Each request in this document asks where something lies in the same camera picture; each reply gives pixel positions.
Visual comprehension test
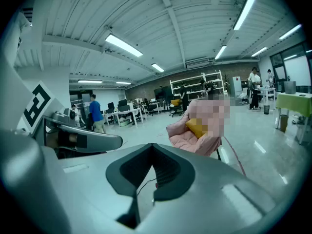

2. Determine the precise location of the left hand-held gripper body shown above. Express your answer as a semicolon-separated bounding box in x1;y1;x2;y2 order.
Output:
22;80;123;154

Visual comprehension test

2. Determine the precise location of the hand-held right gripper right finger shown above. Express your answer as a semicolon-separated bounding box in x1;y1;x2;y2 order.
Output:
152;143;195;202

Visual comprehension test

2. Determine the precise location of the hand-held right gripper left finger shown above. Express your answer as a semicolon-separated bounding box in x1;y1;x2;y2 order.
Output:
106;143;154;230

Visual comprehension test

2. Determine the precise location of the orange pillow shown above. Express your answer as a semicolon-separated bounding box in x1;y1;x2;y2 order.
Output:
185;117;208;139

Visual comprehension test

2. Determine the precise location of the yellow-backed black office chair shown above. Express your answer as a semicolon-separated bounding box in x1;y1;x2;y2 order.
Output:
169;98;184;118

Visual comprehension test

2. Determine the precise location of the person's left hand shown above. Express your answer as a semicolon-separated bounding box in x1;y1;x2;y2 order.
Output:
45;130;78;153

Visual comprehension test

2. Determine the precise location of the pink quilted comforter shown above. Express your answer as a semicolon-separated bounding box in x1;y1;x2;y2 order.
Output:
165;98;231;161

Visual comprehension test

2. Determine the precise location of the white office desk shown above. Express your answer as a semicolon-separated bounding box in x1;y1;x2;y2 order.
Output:
103;107;143;128

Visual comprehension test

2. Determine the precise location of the black screen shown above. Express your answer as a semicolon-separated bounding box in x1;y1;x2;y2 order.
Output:
154;86;174;99

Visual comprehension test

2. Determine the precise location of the white shelving unit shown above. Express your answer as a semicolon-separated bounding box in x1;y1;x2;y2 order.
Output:
169;69;225;102

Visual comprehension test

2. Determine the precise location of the ceiling strip light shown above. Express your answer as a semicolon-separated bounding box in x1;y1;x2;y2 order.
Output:
105;33;143;58
251;46;268;58
232;0;257;31
151;62;165;73
278;24;303;40
214;45;228;60

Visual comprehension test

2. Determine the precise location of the white cabinet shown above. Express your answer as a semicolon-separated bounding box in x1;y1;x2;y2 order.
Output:
231;76;243;99

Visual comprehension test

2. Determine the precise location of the ceiling air conditioner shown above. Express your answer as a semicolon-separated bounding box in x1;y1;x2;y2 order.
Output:
185;57;210;69

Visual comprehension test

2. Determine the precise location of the brown waste bin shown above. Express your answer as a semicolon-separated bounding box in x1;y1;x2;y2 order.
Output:
279;114;289;133

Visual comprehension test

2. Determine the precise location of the small white table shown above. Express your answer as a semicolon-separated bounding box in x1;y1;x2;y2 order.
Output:
257;87;276;101

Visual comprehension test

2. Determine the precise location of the table with green cloth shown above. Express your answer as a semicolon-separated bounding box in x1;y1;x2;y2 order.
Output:
274;91;312;145

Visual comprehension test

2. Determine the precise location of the grey box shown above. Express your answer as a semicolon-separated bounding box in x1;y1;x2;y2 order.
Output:
283;81;297;95

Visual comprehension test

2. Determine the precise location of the whiteboard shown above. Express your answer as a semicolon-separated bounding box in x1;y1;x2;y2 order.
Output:
283;55;312;87

